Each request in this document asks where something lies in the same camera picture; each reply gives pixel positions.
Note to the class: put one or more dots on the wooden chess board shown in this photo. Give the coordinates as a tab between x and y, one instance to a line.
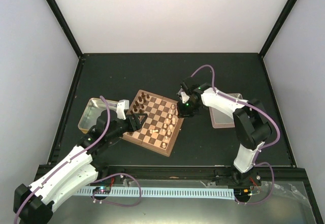
162	126

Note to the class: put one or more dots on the right metal tray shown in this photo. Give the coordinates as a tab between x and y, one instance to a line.
221	111

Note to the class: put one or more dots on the metal tray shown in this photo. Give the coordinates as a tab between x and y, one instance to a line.
221	111
93	110

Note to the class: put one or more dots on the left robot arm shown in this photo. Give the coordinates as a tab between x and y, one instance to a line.
37	202

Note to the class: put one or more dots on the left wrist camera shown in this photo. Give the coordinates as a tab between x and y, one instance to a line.
121	107

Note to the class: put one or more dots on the white slotted cable duct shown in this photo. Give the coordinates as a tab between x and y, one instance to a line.
158	192

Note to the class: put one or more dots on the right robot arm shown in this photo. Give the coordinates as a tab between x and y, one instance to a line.
252	125

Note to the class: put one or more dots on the left metal tray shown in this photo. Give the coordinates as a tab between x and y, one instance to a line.
93	110

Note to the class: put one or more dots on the black mounting rail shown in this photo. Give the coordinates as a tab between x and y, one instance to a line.
222	175

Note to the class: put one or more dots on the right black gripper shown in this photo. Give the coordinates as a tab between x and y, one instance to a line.
182	113

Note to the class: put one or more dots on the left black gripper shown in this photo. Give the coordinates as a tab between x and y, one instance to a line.
137	125

